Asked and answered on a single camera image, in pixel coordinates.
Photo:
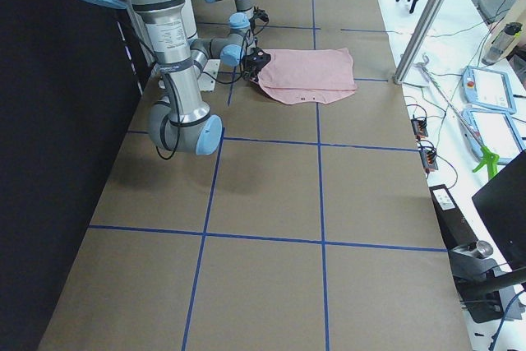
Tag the orange connector block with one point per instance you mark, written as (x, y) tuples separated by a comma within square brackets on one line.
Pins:
[(419, 126), (428, 155)]

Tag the near blue teach pendant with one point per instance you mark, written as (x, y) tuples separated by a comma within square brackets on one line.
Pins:
[(496, 131)]

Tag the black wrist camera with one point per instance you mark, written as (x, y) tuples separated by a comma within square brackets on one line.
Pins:
[(262, 56), (260, 15)]

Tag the clear water bottle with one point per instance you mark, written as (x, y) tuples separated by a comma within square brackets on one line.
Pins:
[(501, 43)]

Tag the blue teach pendant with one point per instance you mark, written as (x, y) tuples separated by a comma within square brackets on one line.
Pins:
[(496, 131), (488, 89)]

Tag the green handled reacher grabber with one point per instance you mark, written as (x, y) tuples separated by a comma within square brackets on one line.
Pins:
[(489, 159)]

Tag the far blue teach pendant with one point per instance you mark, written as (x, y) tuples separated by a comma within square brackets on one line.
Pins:
[(488, 89)]

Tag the black monitor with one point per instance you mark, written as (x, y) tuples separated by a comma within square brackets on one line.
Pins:
[(501, 206)]

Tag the pink Snoopy t-shirt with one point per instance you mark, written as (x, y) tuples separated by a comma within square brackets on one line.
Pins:
[(306, 76)]

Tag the near orange connector block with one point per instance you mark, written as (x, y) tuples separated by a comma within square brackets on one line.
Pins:
[(428, 155)]

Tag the far orange connector block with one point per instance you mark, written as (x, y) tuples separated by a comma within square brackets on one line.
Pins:
[(419, 126)]

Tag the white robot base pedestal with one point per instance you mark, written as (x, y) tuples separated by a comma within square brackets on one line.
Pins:
[(180, 53)]

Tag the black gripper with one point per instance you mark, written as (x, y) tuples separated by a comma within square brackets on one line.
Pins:
[(251, 68)]

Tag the black clamp mount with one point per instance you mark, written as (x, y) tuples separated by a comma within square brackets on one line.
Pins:
[(485, 289)]

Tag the aluminium frame post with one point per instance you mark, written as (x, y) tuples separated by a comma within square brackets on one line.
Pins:
[(415, 43)]

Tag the black box with label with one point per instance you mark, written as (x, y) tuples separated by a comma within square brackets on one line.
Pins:
[(455, 229)]

